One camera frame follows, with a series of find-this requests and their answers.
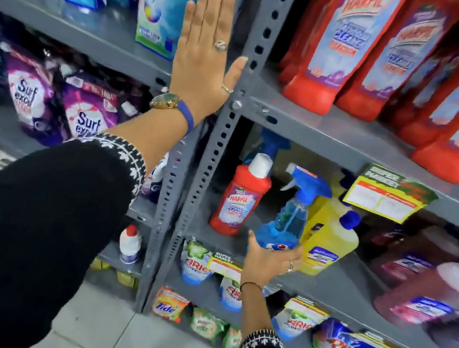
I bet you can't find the person's left hand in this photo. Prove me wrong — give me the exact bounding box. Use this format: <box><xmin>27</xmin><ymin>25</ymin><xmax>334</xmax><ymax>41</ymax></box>
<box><xmin>165</xmin><ymin>0</ymin><xmax>256</xmax><ymax>131</ymax></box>

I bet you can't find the red Harpic bottle shelf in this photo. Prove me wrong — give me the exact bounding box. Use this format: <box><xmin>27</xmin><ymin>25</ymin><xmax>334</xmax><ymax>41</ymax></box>
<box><xmin>208</xmin><ymin>148</ymin><xmax>276</xmax><ymax>241</ymax></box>

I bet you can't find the thin black bracelet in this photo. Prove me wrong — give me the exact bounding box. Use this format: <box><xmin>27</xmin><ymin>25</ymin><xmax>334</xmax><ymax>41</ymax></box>
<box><xmin>239</xmin><ymin>280</ymin><xmax>264</xmax><ymax>294</ymax></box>

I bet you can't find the green detergent packet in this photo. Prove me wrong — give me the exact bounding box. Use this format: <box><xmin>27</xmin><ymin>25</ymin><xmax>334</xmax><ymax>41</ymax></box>
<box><xmin>221</xmin><ymin>325</ymin><xmax>244</xmax><ymax>348</ymax></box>
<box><xmin>188</xmin><ymin>307</ymin><xmax>231</xmax><ymax>346</ymax></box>

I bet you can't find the person's left forearm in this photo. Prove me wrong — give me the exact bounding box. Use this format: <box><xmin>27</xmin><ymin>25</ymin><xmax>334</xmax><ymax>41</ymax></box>
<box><xmin>0</xmin><ymin>85</ymin><xmax>192</xmax><ymax>348</ymax></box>

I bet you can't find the blue red detergent packet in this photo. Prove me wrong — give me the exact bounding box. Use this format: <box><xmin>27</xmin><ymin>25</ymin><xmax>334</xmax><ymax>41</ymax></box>
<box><xmin>310</xmin><ymin>315</ymin><xmax>388</xmax><ymax>348</ymax></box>

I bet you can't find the row of red bottles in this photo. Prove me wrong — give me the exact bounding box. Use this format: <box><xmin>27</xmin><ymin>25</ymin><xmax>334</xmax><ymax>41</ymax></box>
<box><xmin>266</xmin><ymin>0</ymin><xmax>459</xmax><ymax>185</ymax></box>

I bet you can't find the blue green detergent pack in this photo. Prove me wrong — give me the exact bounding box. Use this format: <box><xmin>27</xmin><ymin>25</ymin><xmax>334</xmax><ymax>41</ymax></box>
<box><xmin>130</xmin><ymin>0</ymin><xmax>231</xmax><ymax>68</ymax></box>

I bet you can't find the person's right forearm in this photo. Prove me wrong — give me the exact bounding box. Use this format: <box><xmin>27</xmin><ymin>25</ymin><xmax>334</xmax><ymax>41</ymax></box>
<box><xmin>232</xmin><ymin>281</ymin><xmax>310</xmax><ymax>348</ymax></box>

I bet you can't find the orange detergent packet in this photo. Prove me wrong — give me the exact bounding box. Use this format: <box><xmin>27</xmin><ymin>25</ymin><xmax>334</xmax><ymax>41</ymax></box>
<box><xmin>150</xmin><ymin>286</ymin><xmax>192</xmax><ymax>325</ymax></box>

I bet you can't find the yellow green price tag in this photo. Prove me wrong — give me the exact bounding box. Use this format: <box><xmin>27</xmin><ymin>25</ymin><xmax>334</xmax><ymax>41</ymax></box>
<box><xmin>281</xmin><ymin>297</ymin><xmax>331</xmax><ymax>327</ymax></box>
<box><xmin>341</xmin><ymin>160</ymin><xmax>442</xmax><ymax>229</ymax></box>
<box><xmin>348</xmin><ymin>328</ymin><xmax>402</xmax><ymax>348</ymax></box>
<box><xmin>205</xmin><ymin>252</ymin><xmax>245</xmax><ymax>284</ymax></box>

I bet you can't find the row of purple detergent packets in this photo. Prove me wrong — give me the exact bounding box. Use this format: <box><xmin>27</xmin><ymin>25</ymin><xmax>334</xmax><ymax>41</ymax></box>
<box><xmin>0</xmin><ymin>37</ymin><xmax>159</xmax><ymax>159</ymax></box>

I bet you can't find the small white green pouch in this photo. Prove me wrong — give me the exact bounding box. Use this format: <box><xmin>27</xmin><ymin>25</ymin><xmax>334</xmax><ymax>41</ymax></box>
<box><xmin>217</xmin><ymin>277</ymin><xmax>246</xmax><ymax>313</ymax></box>
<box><xmin>177</xmin><ymin>239</ymin><xmax>216</xmax><ymax>289</ymax></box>
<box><xmin>269</xmin><ymin>306</ymin><xmax>324</xmax><ymax>345</ymax></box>

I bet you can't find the person's right hand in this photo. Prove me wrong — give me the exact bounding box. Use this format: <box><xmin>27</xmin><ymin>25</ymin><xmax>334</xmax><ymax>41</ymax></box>
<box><xmin>239</xmin><ymin>229</ymin><xmax>306</xmax><ymax>294</ymax></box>

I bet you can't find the gold wristwatch blue strap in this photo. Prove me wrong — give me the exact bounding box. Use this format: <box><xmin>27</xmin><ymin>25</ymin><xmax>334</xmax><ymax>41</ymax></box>
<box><xmin>146</xmin><ymin>90</ymin><xmax>198</xmax><ymax>134</ymax></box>

